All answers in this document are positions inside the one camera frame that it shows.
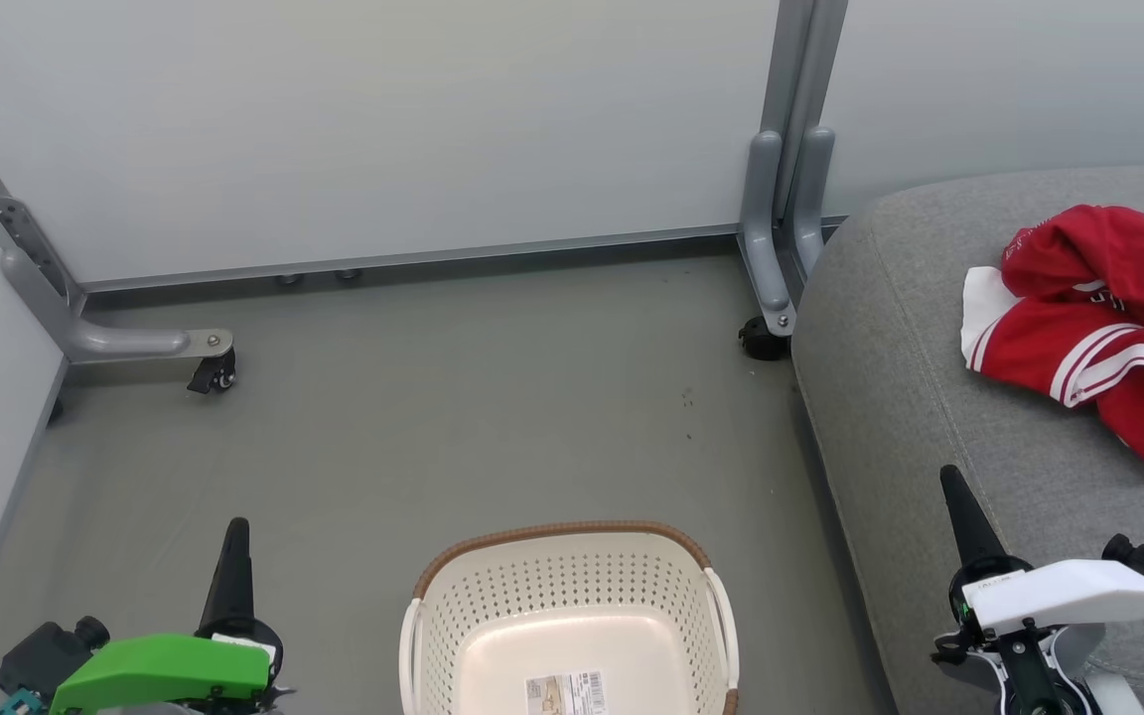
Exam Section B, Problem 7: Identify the grey double partition leg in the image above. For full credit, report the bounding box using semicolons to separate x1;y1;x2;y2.
736;0;850;338

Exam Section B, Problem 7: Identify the grey fabric sofa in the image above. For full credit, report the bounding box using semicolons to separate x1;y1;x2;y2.
791;161;1144;715

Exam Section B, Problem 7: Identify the red and white jersey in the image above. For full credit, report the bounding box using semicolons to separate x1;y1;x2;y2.
960;204;1144;474

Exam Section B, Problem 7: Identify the cream perforated laundry basket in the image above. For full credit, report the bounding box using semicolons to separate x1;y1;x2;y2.
398;519;741;715

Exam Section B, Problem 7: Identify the black round caster wheel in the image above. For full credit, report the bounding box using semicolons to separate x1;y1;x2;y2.
738;315;792;361

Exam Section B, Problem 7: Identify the printed label sticker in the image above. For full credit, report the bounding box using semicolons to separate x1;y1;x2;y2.
523;669;607;715

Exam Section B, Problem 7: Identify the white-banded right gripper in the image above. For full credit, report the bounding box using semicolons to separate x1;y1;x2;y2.
938;464;1144;642

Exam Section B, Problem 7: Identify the black caster with brake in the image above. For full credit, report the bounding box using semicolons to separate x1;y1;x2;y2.
186;348;238;396

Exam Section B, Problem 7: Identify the grey single partition leg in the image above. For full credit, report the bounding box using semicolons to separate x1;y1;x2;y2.
0;83;235;364

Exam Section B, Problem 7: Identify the grey partition bottom rail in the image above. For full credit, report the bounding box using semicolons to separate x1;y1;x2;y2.
78;223;744;294

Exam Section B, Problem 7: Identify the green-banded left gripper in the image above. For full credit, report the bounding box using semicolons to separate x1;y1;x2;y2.
48;516;285;715

